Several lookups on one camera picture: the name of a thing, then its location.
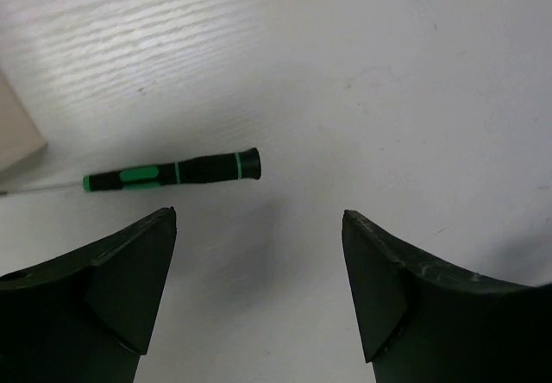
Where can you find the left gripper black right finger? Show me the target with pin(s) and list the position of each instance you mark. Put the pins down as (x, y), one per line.
(423, 319)

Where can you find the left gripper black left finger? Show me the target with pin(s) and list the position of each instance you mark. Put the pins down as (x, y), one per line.
(88, 315)

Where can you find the slim black green screwdriver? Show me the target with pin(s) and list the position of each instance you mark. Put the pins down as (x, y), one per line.
(200, 170)

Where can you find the cream compartment tray box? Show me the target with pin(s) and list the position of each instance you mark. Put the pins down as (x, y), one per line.
(20, 136)

